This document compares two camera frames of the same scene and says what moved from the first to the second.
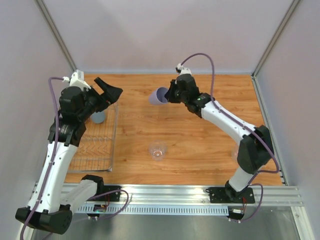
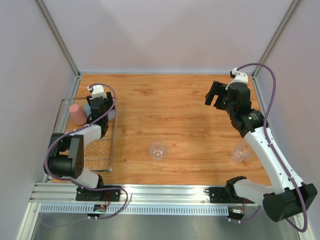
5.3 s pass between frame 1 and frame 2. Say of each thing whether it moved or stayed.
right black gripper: moved
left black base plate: stayed
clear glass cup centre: stayed
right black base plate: stayed
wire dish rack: stayed
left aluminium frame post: stayed
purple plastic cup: moved
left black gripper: moved
